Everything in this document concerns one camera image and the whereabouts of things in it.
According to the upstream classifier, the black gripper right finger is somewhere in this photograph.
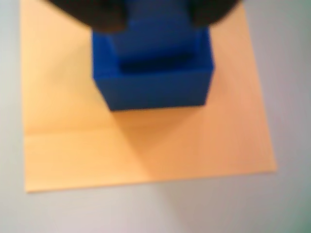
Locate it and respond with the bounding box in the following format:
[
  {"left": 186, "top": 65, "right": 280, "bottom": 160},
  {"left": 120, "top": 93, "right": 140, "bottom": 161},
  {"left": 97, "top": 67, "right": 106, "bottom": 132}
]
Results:
[{"left": 189, "top": 0, "right": 242, "bottom": 28}]

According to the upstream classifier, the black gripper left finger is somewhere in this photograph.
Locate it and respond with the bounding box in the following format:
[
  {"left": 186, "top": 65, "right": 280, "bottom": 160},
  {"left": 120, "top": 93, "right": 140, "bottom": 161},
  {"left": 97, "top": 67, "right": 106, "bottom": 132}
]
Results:
[{"left": 44, "top": 0, "right": 129, "bottom": 34}]

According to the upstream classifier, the small blue cube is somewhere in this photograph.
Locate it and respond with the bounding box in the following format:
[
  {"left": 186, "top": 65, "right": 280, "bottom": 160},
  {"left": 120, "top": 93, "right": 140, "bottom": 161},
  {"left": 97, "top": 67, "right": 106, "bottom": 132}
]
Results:
[{"left": 112, "top": 20, "right": 202, "bottom": 74}]

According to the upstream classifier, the large blue cube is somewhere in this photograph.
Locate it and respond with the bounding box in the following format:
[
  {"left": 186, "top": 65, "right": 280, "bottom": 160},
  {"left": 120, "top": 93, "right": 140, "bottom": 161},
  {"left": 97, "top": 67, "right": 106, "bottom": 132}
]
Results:
[{"left": 91, "top": 25, "right": 215, "bottom": 113}]

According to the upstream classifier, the orange paper square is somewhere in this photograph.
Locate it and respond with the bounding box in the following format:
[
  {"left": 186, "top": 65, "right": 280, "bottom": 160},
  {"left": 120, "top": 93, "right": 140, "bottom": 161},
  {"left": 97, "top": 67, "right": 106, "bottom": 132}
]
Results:
[{"left": 19, "top": 0, "right": 278, "bottom": 195}]

